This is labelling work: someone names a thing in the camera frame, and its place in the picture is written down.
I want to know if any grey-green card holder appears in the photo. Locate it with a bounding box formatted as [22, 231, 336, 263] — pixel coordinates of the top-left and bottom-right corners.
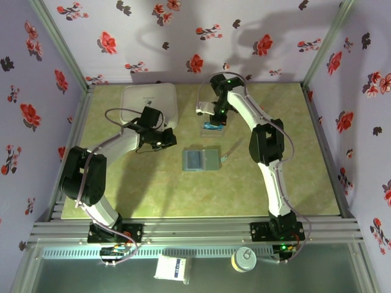
[181, 148, 229, 173]

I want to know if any white medicine box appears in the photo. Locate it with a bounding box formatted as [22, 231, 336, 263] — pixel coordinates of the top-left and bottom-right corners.
[119, 82, 180, 132]

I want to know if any white paper packet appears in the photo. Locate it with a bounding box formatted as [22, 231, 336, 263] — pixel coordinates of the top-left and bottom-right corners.
[153, 255, 192, 285]

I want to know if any yellow tin can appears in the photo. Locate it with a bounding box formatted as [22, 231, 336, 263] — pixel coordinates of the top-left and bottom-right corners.
[230, 246, 258, 273]

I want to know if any thin black left gripper cable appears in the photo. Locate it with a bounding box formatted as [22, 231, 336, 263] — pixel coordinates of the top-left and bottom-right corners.
[136, 143, 163, 154]

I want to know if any aluminium frame side rail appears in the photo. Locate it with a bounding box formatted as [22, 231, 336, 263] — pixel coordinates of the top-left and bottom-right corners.
[48, 85, 96, 220]
[301, 84, 357, 219]

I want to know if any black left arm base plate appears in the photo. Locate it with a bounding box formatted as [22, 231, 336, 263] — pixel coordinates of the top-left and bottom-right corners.
[87, 222, 144, 244]

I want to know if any aluminium frame cross rail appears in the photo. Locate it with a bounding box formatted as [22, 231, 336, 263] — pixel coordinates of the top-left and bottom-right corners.
[26, 217, 366, 245]

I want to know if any aluminium frame post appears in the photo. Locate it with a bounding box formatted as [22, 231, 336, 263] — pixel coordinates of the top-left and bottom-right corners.
[27, 0, 96, 92]
[301, 0, 357, 90]

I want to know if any perforated metal cable duct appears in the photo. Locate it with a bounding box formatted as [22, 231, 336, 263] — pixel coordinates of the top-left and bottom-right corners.
[41, 247, 276, 259]

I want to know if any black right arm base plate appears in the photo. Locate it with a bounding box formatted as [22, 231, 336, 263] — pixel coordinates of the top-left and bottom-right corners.
[249, 221, 305, 242]

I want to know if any grey right arm cable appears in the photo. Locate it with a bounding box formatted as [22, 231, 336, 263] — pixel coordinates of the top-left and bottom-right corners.
[197, 71, 315, 265]

